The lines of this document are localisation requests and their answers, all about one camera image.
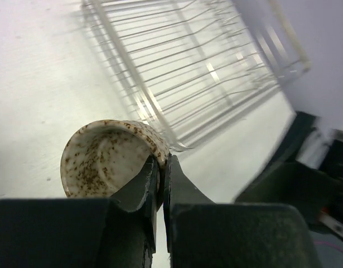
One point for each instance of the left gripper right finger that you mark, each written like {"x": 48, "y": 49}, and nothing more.
{"x": 201, "y": 233}

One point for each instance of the small woven-pattern glass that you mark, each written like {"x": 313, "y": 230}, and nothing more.
{"x": 103, "y": 156}

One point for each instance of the metal wire dish rack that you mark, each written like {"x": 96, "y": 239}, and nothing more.
{"x": 191, "y": 68}

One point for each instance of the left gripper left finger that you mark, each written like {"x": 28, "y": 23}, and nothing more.
{"x": 116, "y": 231}

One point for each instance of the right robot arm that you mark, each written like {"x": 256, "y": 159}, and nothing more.
{"x": 316, "y": 193}

